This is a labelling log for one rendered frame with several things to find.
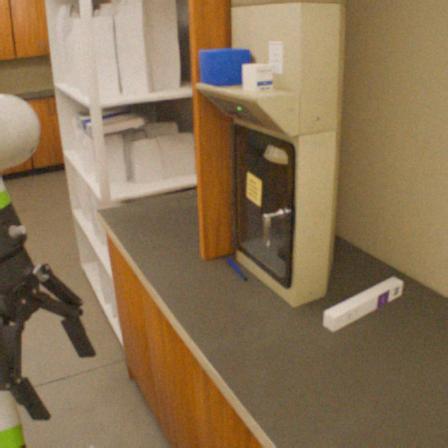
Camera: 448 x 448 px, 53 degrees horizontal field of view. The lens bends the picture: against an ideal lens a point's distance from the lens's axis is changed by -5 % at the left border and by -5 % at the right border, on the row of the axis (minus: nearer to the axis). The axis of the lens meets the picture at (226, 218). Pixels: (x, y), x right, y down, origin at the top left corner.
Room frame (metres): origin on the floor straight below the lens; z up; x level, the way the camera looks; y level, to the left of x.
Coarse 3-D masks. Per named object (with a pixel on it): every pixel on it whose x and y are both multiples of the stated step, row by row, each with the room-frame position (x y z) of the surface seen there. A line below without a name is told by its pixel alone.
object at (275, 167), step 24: (240, 144) 1.29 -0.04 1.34; (264, 144) 1.18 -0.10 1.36; (288, 144) 1.08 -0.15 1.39; (240, 168) 1.29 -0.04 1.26; (264, 168) 1.18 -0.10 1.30; (288, 168) 1.08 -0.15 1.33; (240, 192) 1.30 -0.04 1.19; (264, 192) 1.18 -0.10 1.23; (288, 192) 1.08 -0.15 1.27; (240, 216) 1.30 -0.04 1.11; (288, 216) 1.08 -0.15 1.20; (240, 240) 1.30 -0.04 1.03; (288, 240) 1.07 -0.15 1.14; (264, 264) 1.18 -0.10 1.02; (288, 264) 1.07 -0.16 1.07; (288, 288) 1.07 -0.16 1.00
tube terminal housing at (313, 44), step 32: (256, 32) 1.23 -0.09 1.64; (288, 32) 1.11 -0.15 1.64; (320, 32) 1.09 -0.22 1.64; (288, 64) 1.11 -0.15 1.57; (320, 64) 1.09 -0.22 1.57; (320, 96) 1.09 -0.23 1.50; (256, 128) 1.24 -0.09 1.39; (320, 128) 1.09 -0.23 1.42; (320, 160) 1.09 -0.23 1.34; (320, 192) 1.10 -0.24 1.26; (320, 224) 1.10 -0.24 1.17; (320, 256) 1.10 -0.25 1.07; (320, 288) 1.11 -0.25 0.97
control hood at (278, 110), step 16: (224, 96) 1.16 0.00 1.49; (240, 96) 1.08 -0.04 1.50; (256, 96) 1.03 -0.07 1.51; (272, 96) 1.03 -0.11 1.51; (288, 96) 1.05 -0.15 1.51; (224, 112) 1.32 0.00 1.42; (256, 112) 1.08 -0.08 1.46; (272, 112) 1.03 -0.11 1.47; (288, 112) 1.05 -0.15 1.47; (272, 128) 1.10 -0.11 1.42; (288, 128) 1.05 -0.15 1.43
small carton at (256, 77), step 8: (248, 64) 1.13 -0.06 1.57; (256, 64) 1.13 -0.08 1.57; (264, 64) 1.12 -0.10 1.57; (248, 72) 1.11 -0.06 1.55; (256, 72) 1.08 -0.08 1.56; (264, 72) 1.10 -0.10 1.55; (272, 72) 1.11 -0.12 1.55; (248, 80) 1.11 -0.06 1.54; (256, 80) 1.08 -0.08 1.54; (264, 80) 1.10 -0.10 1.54; (248, 88) 1.11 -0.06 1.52; (256, 88) 1.08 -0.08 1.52; (264, 88) 1.10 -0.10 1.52
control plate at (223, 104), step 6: (216, 102) 1.27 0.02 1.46; (222, 102) 1.23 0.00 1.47; (228, 102) 1.18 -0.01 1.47; (222, 108) 1.29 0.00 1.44; (228, 108) 1.24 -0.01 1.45; (234, 108) 1.19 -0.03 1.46; (240, 108) 1.15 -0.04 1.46; (246, 108) 1.11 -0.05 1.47; (228, 114) 1.29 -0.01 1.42; (234, 114) 1.25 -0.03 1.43; (240, 114) 1.20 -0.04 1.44; (246, 114) 1.16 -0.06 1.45; (252, 114) 1.12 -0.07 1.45; (246, 120) 1.21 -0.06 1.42; (252, 120) 1.17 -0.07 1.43; (258, 120) 1.13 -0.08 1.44
